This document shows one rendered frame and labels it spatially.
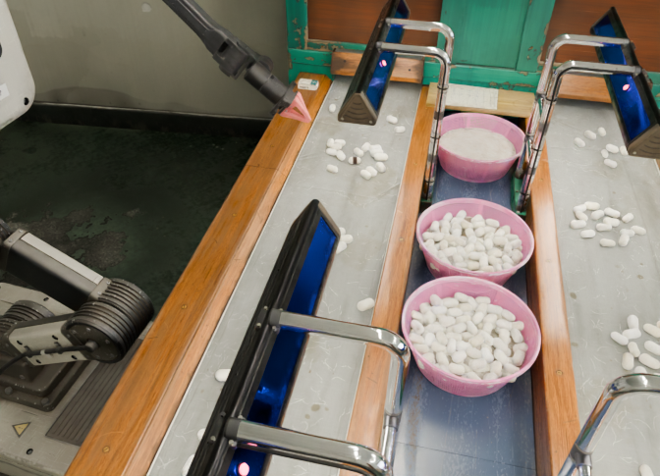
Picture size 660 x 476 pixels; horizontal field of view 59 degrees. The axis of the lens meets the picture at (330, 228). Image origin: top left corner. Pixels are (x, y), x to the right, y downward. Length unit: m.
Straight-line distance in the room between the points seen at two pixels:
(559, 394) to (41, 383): 1.09
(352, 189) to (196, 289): 0.51
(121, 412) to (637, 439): 0.87
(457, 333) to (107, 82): 2.51
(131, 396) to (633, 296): 1.02
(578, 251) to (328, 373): 0.67
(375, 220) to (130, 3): 1.96
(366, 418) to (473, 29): 1.29
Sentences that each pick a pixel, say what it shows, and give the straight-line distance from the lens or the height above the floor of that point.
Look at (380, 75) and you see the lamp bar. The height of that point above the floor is 1.08.
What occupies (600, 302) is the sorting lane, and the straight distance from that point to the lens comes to 1.36.
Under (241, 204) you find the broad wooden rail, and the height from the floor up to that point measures 0.76.
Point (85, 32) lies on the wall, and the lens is 3.23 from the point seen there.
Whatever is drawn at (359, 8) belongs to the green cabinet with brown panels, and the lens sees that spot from 1.96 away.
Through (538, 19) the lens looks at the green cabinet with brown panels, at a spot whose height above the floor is 1.01.
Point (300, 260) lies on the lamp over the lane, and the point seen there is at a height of 1.11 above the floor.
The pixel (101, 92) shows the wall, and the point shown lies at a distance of 3.36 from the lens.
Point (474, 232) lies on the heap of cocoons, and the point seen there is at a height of 0.74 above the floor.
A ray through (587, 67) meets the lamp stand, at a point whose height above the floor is 1.11.
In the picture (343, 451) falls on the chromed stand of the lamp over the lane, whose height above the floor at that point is 1.12.
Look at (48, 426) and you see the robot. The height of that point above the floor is 0.48.
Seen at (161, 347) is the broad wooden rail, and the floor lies 0.76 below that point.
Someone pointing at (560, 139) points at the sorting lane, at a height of 0.74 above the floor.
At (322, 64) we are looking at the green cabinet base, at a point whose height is 0.80.
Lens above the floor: 1.65
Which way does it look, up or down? 40 degrees down
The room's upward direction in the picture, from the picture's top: 1 degrees clockwise
